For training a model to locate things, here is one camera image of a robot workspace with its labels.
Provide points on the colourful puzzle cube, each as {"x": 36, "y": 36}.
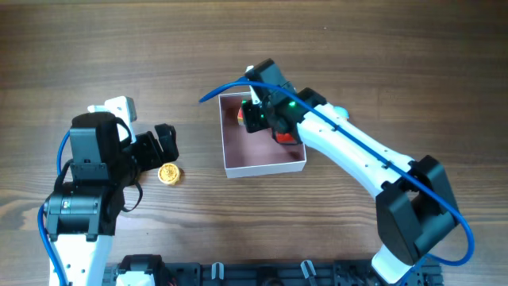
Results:
{"x": 240, "y": 117}

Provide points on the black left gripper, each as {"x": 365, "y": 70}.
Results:
{"x": 153, "y": 152}

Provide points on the yellow round wheel toy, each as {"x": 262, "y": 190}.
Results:
{"x": 169, "y": 174}

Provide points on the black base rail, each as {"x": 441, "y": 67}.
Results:
{"x": 337, "y": 273}

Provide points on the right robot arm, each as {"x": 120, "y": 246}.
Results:
{"x": 409, "y": 222}

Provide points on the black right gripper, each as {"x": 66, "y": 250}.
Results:
{"x": 255, "y": 117}

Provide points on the red toy truck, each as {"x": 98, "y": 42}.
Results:
{"x": 284, "y": 139}

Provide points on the white box pink inside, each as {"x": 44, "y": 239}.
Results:
{"x": 253, "y": 154}

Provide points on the yellow duck toy blue hat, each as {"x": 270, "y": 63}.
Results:
{"x": 342, "y": 112}

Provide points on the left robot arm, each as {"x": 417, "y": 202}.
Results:
{"x": 77, "y": 222}

